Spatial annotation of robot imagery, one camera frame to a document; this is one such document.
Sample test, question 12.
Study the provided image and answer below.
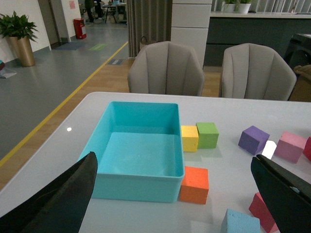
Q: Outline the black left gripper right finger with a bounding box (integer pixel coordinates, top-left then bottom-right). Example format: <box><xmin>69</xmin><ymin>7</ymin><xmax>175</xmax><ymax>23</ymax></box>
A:
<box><xmin>251</xmin><ymin>154</ymin><xmax>311</xmax><ymax>233</ymax></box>

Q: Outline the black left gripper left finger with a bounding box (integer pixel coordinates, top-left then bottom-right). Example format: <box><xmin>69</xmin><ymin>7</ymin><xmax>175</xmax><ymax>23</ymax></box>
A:
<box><xmin>0</xmin><ymin>151</ymin><xmax>98</xmax><ymax>233</ymax></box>

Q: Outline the light blue foam block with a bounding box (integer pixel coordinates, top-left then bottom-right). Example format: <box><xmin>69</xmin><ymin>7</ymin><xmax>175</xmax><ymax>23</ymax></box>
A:
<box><xmin>221</xmin><ymin>209</ymin><xmax>260</xmax><ymax>233</ymax></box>

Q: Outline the dark red foam block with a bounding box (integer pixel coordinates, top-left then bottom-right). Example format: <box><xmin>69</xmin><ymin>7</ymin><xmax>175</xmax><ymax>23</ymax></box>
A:
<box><xmin>303</xmin><ymin>137</ymin><xmax>311</xmax><ymax>161</ymax></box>

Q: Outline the pink foam block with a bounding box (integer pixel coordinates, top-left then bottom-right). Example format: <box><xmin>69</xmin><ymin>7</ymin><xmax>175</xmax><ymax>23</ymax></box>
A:
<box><xmin>274</xmin><ymin>131</ymin><xmax>307</xmax><ymax>164</ymax></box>

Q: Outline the purple foam block far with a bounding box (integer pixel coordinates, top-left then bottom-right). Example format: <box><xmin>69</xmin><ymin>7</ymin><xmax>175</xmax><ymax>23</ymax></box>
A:
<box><xmin>238</xmin><ymin>126</ymin><xmax>270</xmax><ymax>155</ymax></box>

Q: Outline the orange foam block near turquoise bin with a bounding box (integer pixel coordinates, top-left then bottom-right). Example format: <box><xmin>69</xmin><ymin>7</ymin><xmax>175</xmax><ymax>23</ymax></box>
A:
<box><xmin>179</xmin><ymin>166</ymin><xmax>209</xmax><ymax>205</ymax></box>

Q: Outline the turquoise plastic bin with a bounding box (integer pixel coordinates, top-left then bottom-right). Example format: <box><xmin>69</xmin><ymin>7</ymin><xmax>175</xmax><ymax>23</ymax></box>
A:
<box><xmin>82</xmin><ymin>101</ymin><xmax>185</xmax><ymax>203</ymax></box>

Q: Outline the green foam block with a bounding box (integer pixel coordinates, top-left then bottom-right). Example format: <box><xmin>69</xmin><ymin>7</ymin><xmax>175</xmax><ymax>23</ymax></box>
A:
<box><xmin>196</xmin><ymin>122</ymin><xmax>219</xmax><ymax>149</ymax></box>

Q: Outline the brown sofa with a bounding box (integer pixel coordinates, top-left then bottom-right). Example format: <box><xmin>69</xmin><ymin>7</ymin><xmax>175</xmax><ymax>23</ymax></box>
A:
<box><xmin>289</xmin><ymin>65</ymin><xmax>311</xmax><ymax>102</ymax></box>

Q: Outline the yellow foam block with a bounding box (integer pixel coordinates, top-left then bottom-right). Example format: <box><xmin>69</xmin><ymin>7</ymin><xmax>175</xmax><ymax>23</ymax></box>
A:
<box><xmin>181</xmin><ymin>125</ymin><xmax>199</xmax><ymax>152</ymax></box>

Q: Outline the grey chair right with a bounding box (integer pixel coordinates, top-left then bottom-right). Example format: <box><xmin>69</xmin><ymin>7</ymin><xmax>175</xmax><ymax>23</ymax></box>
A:
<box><xmin>220</xmin><ymin>43</ymin><xmax>297</xmax><ymax>101</ymax></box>

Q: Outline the grey chair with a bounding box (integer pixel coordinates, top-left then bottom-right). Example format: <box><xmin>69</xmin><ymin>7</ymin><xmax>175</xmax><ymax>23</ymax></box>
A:
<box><xmin>128</xmin><ymin>41</ymin><xmax>205</xmax><ymax>96</ymax></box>
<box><xmin>220</xmin><ymin>43</ymin><xmax>297</xmax><ymax>101</ymax></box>

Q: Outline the black appliance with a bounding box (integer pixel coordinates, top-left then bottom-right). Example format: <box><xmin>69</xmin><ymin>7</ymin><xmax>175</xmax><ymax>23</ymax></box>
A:
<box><xmin>284</xmin><ymin>33</ymin><xmax>311</xmax><ymax>69</ymax></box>

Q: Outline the grey chair left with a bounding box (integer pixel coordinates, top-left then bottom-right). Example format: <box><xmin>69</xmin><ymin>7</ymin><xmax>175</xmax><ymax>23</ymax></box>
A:
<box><xmin>128</xmin><ymin>41</ymin><xmax>205</xmax><ymax>96</ymax></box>

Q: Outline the dark grey counter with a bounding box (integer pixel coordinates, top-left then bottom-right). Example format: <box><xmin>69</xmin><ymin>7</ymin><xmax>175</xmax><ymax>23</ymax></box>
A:
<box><xmin>204</xmin><ymin>12</ymin><xmax>311</xmax><ymax>67</ymax></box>

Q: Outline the potted plant gold pot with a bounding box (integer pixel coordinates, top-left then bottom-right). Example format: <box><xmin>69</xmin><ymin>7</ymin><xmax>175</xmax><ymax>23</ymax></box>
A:
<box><xmin>0</xmin><ymin>11</ymin><xmax>37</xmax><ymax>67</ymax></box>

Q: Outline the woven basket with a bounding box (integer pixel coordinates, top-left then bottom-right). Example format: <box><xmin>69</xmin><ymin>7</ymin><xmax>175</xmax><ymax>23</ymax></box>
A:
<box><xmin>139</xmin><ymin>36</ymin><xmax>148</xmax><ymax>50</ymax></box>

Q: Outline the white plant pot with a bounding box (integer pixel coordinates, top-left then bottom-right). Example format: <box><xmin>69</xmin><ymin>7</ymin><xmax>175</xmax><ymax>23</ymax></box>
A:
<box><xmin>237</xmin><ymin>0</ymin><xmax>251</xmax><ymax>14</ymax></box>

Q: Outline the white pillar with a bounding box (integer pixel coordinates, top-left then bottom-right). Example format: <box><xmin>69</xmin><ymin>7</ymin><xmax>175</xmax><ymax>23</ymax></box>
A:
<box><xmin>171</xmin><ymin>0</ymin><xmax>212</xmax><ymax>66</ymax></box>

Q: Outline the grey curtain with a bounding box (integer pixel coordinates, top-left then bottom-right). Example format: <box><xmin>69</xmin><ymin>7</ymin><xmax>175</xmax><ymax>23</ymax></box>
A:
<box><xmin>126</xmin><ymin>0</ymin><xmax>173</xmax><ymax>57</ymax></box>

